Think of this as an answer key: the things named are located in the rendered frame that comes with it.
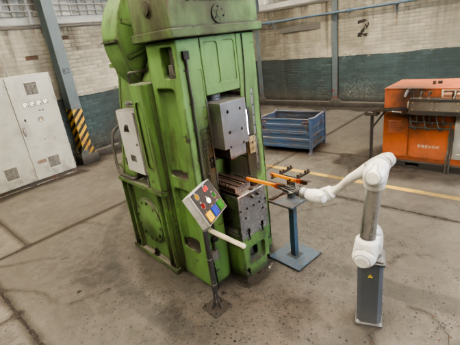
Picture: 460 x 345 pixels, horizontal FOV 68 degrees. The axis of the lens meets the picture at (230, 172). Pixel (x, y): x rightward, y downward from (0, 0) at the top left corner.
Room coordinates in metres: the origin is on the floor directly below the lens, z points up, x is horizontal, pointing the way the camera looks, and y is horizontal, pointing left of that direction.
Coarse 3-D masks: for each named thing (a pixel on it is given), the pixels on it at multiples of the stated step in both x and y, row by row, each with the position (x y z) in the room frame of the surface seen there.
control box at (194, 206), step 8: (200, 184) 2.56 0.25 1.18; (208, 184) 2.56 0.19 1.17; (192, 192) 2.37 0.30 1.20; (200, 192) 2.42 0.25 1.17; (208, 192) 2.49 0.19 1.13; (216, 192) 2.57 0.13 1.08; (184, 200) 2.32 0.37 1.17; (192, 200) 2.30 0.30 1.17; (200, 200) 2.36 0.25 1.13; (216, 200) 2.50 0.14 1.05; (192, 208) 2.30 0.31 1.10; (200, 208) 2.30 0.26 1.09; (208, 208) 2.37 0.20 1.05; (224, 208) 2.50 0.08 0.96; (200, 216) 2.27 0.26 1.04; (216, 216) 2.37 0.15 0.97; (200, 224) 2.28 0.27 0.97; (208, 224) 2.25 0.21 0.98
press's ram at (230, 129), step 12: (216, 108) 2.83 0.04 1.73; (228, 108) 2.85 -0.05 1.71; (240, 108) 2.95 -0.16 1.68; (216, 120) 2.84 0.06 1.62; (228, 120) 2.84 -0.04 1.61; (240, 120) 2.94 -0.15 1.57; (216, 132) 2.86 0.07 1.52; (228, 132) 2.83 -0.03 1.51; (240, 132) 2.93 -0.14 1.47; (216, 144) 2.88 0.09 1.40; (228, 144) 2.82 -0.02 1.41
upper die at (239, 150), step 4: (240, 144) 2.92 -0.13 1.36; (244, 144) 2.95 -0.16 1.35; (232, 148) 2.85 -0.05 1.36; (236, 148) 2.88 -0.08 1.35; (240, 148) 2.91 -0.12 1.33; (244, 148) 2.95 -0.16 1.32; (216, 152) 2.97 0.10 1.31; (220, 152) 2.92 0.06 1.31; (224, 152) 2.89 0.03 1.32; (228, 152) 2.85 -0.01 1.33; (232, 152) 2.85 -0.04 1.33; (236, 152) 2.88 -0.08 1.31; (240, 152) 2.91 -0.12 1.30; (244, 152) 2.94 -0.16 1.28; (220, 156) 2.93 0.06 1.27; (224, 156) 2.89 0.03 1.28; (228, 156) 2.85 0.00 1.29; (232, 156) 2.84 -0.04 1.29; (236, 156) 2.87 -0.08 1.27
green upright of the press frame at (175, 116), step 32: (160, 64) 2.92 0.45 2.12; (192, 64) 2.83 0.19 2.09; (160, 96) 3.04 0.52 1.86; (160, 128) 3.05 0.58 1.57; (192, 128) 2.77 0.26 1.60; (192, 160) 2.74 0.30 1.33; (192, 224) 2.95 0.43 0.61; (224, 224) 2.89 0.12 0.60; (192, 256) 2.93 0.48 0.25; (224, 256) 2.85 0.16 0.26
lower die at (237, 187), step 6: (222, 174) 3.21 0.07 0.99; (222, 180) 3.05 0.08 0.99; (228, 180) 3.03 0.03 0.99; (240, 180) 2.97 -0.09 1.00; (246, 180) 2.97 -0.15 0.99; (228, 186) 2.91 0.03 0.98; (234, 186) 2.89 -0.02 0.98; (240, 186) 2.88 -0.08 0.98; (246, 186) 2.93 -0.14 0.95; (234, 192) 2.84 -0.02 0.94; (240, 192) 2.87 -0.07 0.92
